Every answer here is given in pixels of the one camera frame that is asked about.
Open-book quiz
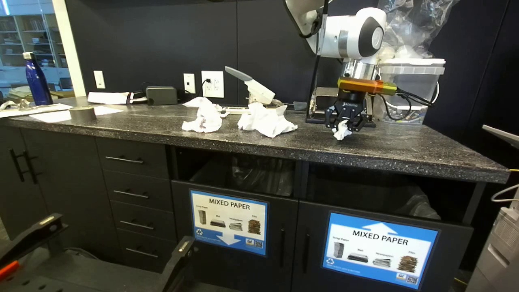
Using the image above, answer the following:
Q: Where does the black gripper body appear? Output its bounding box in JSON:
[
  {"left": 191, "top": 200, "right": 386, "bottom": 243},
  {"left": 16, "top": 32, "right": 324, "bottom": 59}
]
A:
[{"left": 337, "top": 90, "right": 376, "bottom": 113}]

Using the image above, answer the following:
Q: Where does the clear plastic bucket with lid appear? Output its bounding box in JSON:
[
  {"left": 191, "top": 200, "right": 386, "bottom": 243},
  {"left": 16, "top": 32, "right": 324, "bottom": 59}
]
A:
[{"left": 376, "top": 56, "right": 447, "bottom": 126}]

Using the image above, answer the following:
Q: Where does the white wall plate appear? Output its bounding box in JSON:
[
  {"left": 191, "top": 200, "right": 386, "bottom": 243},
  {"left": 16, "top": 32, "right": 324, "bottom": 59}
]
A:
[{"left": 181, "top": 71, "right": 198, "bottom": 95}]

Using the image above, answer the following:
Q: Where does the white window frame post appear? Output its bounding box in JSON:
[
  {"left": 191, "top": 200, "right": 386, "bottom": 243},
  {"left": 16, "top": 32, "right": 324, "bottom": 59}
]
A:
[{"left": 50, "top": 0, "right": 89, "bottom": 108}]

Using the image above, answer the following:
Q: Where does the orange wrist camera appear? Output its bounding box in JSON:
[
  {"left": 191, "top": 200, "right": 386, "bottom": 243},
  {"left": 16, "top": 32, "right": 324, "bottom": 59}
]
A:
[{"left": 335, "top": 76, "right": 400, "bottom": 95}]

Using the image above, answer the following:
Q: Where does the black drawer front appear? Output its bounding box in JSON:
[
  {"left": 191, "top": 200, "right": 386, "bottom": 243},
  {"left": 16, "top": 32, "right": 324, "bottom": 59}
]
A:
[
  {"left": 95, "top": 136, "right": 172, "bottom": 179},
  {"left": 104, "top": 173, "right": 175, "bottom": 210},
  {"left": 115, "top": 230, "right": 177, "bottom": 272},
  {"left": 110, "top": 199, "right": 177, "bottom": 241}
]

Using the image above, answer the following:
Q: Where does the mixed paper sign down arrow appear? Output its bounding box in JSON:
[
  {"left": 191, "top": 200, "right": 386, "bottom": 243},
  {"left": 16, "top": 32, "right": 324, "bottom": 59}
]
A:
[{"left": 188, "top": 186, "right": 271, "bottom": 257}]

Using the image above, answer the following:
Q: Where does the beige cable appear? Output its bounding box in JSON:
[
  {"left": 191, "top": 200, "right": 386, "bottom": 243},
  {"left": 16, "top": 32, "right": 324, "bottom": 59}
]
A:
[{"left": 490, "top": 181, "right": 519, "bottom": 205}]

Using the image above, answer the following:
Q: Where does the clear plastic bag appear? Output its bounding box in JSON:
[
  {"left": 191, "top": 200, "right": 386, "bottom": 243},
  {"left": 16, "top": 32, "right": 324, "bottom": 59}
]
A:
[{"left": 378, "top": 0, "right": 460, "bottom": 63}]

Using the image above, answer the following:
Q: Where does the black cabinet door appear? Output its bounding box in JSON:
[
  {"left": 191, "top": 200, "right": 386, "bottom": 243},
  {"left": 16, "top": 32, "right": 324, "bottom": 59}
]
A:
[
  {"left": 19, "top": 127, "right": 120, "bottom": 257},
  {"left": 0, "top": 124, "right": 47, "bottom": 241}
]

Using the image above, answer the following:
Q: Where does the white outlet plate with plug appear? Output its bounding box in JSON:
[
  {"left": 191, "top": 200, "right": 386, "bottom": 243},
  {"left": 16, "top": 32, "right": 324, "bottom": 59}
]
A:
[{"left": 199, "top": 67, "right": 227, "bottom": 100}]

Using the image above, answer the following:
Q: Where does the black clamp with orange grip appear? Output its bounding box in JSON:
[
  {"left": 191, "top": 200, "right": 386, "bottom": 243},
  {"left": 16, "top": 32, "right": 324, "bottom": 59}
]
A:
[{"left": 0, "top": 210, "right": 71, "bottom": 283}]

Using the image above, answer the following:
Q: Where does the black bin liner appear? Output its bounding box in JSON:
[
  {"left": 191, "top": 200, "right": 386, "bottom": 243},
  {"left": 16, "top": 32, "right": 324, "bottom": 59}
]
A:
[
  {"left": 306, "top": 163, "right": 444, "bottom": 222},
  {"left": 188, "top": 153, "right": 298, "bottom": 199}
]

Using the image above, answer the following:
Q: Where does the folded white paper stack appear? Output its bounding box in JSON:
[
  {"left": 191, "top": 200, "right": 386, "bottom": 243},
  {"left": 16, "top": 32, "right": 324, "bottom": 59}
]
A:
[{"left": 86, "top": 89, "right": 134, "bottom": 106}]

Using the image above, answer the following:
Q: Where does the silver drawer handle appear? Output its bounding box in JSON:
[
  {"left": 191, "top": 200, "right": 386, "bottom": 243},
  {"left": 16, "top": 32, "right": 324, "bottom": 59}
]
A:
[
  {"left": 110, "top": 187, "right": 151, "bottom": 200},
  {"left": 123, "top": 246, "right": 160, "bottom": 260},
  {"left": 104, "top": 153, "right": 146, "bottom": 166},
  {"left": 117, "top": 217, "right": 157, "bottom": 231}
]

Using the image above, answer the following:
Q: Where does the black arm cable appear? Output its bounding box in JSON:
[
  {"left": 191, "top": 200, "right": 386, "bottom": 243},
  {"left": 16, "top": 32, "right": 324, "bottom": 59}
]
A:
[{"left": 303, "top": 0, "right": 332, "bottom": 124}]

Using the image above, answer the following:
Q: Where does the black cabinet door handle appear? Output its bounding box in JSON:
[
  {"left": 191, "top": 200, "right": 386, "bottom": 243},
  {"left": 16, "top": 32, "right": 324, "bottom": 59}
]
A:
[
  {"left": 22, "top": 150, "right": 40, "bottom": 186},
  {"left": 8, "top": 147, "right": 27, "bottom": 183}
]

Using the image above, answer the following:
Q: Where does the black bin door handle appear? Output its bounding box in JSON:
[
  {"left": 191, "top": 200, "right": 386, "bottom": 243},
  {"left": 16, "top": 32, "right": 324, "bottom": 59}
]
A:
[
  {"left": 275, "top": 225, "right": 288, "bottom": 270},
  {"left": 300, "top": 231, "right": 313, "bottom": 275}
]

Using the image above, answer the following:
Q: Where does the grey white office printer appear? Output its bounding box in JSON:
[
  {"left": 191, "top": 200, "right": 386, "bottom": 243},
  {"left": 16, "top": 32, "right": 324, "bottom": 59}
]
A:
[{"left": 465, "top": 123, "right": 519, "bottom": 292}]

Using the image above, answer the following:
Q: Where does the black recycling bin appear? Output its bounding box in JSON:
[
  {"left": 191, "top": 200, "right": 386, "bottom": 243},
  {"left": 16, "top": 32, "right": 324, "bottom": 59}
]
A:
[{"left": 170, "top": 178, "right": 300, "bottom": 292}]

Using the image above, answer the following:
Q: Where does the black box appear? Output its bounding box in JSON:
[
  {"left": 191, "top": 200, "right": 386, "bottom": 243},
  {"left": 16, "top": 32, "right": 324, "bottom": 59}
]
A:
[{"left": 144, "top": 84, "right": 180, "bottom": 106}]

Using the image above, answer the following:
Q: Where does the mixed paper sign up arrow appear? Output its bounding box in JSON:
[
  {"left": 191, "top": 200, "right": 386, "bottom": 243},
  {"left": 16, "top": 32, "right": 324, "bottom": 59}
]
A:
[{"left": 321, "top": 210, "right": 441, "bottom": 290}]

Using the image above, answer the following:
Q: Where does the blue bottle with white cap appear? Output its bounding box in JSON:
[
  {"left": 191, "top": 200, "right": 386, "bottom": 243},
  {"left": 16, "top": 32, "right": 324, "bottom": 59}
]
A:
[{"left": 21, "top": 50, "right": 55, "bottom": 106}]

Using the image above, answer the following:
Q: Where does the white light switch plate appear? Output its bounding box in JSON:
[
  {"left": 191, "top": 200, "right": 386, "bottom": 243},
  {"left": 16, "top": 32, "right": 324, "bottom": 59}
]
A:
[{"left": 92, "top": 67, "right": 108, "bottom": 90}]

